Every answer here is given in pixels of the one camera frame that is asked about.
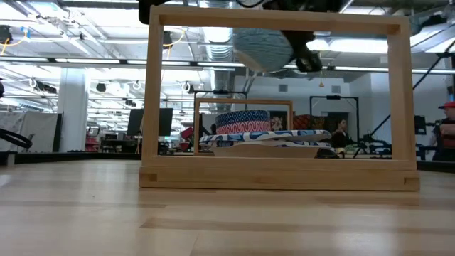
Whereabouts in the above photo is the light blue striped bowl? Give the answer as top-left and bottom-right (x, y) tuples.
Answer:
(232, 28), (295, 74)

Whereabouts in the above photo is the black background robot rig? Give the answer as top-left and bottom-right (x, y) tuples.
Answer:
(351, 53), (447, 160)

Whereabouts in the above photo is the red white patterned bowl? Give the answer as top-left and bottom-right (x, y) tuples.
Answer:
(215, 120), (272, 135)

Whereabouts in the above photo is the black cable loop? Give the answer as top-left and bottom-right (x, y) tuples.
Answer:
(0, 127), (33, 149)

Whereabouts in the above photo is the black computer monitor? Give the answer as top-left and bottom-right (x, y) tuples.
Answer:
(127, 108), (174, 137)

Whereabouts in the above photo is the light wooden open shelf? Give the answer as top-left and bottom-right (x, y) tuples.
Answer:
(138, 5), (421, 192)

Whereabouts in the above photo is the white partition board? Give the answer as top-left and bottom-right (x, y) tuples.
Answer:
(0, 112), (63, 154)

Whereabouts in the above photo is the dark blue patterned bowl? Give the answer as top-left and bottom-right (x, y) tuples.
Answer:
(215, 109), (271, 126)

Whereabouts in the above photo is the small black monitor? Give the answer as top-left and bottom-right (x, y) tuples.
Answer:
(414, 115), (427, 136)

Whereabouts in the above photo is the silver ceiling air duct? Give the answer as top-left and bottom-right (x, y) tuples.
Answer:
(205, 28), (235, 114)

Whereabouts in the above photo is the person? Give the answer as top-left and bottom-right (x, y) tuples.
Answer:
(332, 119), (351, 149)
(428, 102), (455, 161)

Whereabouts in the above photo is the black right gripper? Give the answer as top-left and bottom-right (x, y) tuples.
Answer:
(264, 0), (342, 74)

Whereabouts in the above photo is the white pillar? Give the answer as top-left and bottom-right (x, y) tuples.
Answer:
(58, 68), (89, 153)

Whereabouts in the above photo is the orange patterned cloth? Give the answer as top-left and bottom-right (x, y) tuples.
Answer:
(293, 114), (326, 131)

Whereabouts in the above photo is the long ceiling light strip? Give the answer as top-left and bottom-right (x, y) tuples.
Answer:
(0, 56), (455, 75)

